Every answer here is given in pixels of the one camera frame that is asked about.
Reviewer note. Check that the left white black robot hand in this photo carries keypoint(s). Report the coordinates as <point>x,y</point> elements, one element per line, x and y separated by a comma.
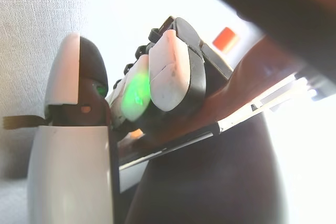
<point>71,169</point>

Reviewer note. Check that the orange half-cylinder block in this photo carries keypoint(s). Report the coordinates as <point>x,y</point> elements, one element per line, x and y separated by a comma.
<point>225,40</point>

